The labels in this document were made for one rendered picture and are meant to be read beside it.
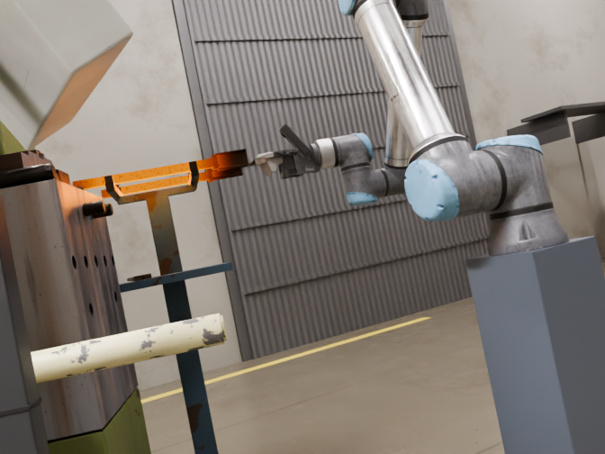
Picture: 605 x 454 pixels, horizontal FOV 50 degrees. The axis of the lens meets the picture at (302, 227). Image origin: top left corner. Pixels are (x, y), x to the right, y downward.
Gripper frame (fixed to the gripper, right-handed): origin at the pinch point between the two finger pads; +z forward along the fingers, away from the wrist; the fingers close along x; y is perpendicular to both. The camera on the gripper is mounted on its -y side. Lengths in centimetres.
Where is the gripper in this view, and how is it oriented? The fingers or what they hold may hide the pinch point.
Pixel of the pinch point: (250, 159)
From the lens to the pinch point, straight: 198.0
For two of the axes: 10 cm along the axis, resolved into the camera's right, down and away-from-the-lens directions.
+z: -9.6, 1.9, -1.9
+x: -1.9, 0.3, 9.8
